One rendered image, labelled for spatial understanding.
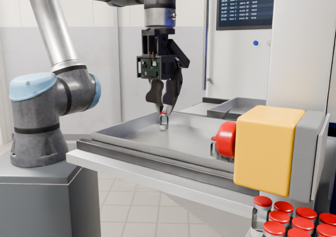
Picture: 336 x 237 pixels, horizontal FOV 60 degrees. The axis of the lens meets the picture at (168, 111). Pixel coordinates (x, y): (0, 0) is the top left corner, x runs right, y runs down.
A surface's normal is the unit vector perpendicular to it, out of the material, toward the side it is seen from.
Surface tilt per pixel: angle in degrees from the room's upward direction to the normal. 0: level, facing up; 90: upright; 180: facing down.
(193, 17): 90
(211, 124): 90
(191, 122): 90
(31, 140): 72
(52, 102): 90
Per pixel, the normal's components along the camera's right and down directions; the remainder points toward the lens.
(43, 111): 0.65, 0.17
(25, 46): -0.04, 0.22
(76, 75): 0.59, -0.18
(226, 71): -0.56, 0.18
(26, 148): -0.07, -0.08
